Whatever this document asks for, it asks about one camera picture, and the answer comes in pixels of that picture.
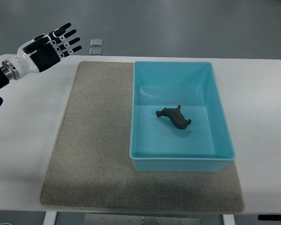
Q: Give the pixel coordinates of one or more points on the white right table leg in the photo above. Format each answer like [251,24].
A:
[228,219]

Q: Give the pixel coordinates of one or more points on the white table leg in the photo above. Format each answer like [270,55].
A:
[228,219]
[50,218]

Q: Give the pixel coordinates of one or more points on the black table control panel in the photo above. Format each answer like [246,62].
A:
[269,217]

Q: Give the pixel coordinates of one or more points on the grey felt mat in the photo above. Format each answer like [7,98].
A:
[90,166]

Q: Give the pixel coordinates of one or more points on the blue plastic box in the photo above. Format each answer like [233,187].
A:
[156,145]

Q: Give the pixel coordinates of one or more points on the brown hippo toy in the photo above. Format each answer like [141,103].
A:
[175,116]

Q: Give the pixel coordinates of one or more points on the white left table leg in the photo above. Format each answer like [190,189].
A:
[50,218]

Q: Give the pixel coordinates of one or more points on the metal floor plate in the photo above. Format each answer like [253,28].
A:
[96,42]
[95,51]

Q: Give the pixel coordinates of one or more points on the metal table crossbar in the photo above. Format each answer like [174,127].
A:
[106,219]

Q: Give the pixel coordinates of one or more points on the lower metal floor plate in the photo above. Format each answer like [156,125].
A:
[95,51]

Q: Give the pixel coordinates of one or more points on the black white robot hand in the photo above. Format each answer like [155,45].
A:
[41,53]

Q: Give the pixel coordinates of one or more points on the upper metal floor plate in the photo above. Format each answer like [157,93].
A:
[96,42]

